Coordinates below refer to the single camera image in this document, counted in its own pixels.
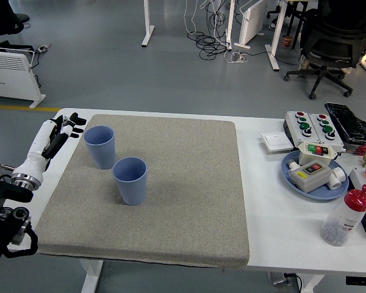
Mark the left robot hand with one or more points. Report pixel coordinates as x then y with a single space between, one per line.
38 146

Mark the blue ribbed plastic cup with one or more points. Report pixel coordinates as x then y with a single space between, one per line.
131 192
100 155

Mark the brown paper cup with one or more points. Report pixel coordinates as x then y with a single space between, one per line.
287 42

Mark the grey power strip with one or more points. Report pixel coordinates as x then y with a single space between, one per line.
42 48

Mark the white table leg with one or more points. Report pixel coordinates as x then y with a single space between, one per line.
312 284
91 276

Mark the grey-brown foam mat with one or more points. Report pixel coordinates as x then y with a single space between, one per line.
177 183

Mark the white four-button control box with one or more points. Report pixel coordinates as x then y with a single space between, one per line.
316 129
294 123

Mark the grey table motor box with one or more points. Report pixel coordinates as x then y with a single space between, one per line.
277 278

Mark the blue round plate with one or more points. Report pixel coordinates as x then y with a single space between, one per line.
323 193

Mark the white PVC pipe fitting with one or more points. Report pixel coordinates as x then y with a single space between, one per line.
337 178

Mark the black plastic-wrapped tray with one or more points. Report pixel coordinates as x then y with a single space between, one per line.
347 122

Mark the clear bottle with red cap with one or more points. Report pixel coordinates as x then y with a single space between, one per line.
341 222

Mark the black mesh office chair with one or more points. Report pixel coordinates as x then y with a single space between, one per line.
338 39

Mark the emergency stop button box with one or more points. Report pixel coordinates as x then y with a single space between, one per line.
358 177

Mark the black table height controller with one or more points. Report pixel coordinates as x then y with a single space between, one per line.
361 280

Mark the white wall switch plate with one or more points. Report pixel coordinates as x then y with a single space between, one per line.
276 141

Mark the white green-red push-button switch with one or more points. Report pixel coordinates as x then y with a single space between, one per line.
308 157

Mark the grey red-black push-button switch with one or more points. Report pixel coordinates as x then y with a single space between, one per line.
311 181

